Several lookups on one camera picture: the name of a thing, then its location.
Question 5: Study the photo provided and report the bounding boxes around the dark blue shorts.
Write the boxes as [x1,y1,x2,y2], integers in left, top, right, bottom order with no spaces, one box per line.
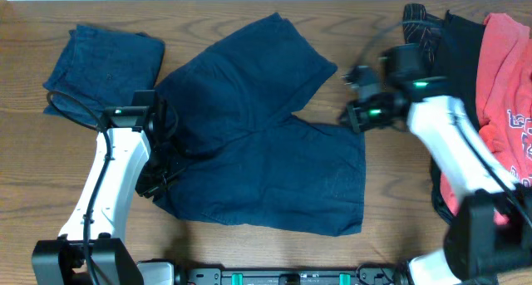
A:
[43,25,165,125]
[154,13,366,236]

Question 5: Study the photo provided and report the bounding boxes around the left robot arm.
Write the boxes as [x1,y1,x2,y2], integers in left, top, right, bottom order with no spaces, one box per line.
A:
[32,90,186,284]

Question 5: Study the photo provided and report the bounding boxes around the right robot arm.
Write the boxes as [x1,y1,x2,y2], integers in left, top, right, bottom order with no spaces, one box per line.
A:
[339,45,531,284]

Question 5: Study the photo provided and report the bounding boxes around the black orange patterned garment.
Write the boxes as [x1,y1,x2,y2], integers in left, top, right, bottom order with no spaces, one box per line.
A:
[402,3,444,71]

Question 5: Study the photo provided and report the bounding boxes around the folded dark blue shorts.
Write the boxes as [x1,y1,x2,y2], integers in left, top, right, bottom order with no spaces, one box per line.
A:
[43,25,165,125]

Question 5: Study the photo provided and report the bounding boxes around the red printed t-shirt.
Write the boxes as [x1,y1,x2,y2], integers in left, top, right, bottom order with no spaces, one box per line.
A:
[439,12,532,227]

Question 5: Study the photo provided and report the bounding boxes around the left black cable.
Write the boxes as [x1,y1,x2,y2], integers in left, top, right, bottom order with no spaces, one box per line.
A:
[45,89,114,285]

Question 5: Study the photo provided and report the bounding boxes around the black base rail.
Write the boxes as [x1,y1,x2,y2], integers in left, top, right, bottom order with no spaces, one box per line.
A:
[136,258,411,285]

